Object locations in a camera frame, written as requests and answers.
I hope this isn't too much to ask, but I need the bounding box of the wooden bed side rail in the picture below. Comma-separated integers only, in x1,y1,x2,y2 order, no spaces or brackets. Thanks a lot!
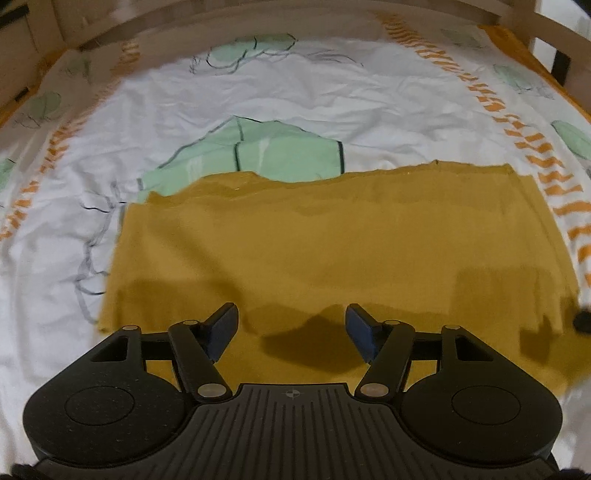
0,0,63,118
508,0,591,114

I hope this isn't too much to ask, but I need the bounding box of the orange bed sheet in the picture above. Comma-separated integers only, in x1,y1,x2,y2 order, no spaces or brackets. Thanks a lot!
480,24,591,118

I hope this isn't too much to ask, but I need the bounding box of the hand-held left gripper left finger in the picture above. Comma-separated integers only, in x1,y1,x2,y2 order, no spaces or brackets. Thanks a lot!
87,302,239,401

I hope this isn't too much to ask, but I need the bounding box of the wooden bed headboard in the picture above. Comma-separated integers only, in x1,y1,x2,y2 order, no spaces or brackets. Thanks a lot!
60,0,539,52

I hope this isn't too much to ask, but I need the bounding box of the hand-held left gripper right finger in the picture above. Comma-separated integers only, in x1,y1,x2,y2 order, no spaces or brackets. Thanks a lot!
345,303,500,401

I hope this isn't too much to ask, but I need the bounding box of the white printed bed cover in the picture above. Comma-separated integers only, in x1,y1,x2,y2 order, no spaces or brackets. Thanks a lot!
0,11,591,472

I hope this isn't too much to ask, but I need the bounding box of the yellow knit sweater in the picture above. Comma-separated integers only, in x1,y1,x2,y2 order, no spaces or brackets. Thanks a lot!
95,159,583,398

